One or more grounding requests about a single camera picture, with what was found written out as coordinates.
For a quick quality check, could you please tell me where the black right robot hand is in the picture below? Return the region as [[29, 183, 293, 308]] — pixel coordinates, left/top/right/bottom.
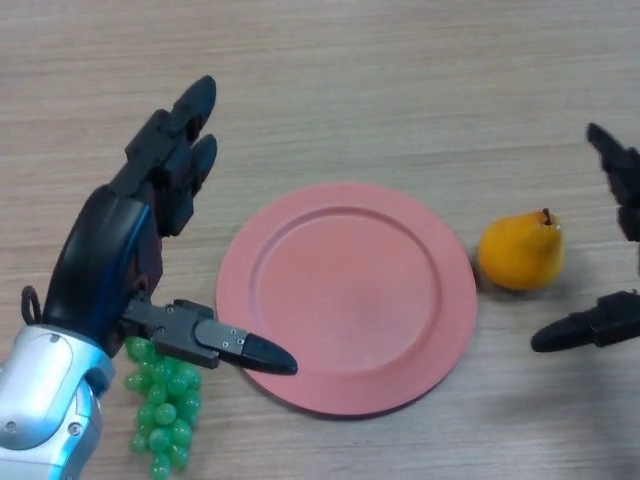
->
[[530, 122, 640, 354]]

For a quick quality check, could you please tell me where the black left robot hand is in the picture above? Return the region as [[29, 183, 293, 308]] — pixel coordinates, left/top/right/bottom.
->
[[42, 74, 299, 376]]

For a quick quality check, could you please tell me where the yellow pear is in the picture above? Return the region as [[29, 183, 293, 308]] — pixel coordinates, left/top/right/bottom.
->
[[477, 208, 565, 292]]

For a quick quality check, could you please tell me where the pink round plate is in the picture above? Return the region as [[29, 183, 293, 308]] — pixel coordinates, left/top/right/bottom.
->
[[215, 181, 479, 420]]

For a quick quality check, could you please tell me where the green grape bunch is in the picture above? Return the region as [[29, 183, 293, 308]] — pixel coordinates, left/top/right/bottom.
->
[[123, 335, 202, 479]]

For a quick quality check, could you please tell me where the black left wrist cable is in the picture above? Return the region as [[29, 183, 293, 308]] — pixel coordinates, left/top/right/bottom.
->
[[19, 285, 46, 329]]

